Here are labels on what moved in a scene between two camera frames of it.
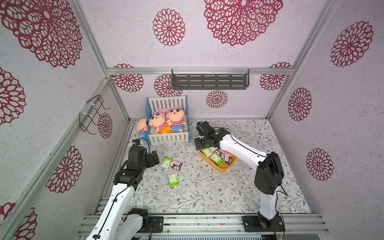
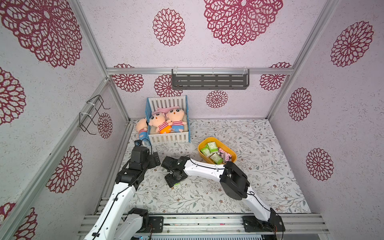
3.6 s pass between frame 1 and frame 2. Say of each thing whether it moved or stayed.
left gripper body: stayed
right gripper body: moved
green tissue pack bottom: stayed
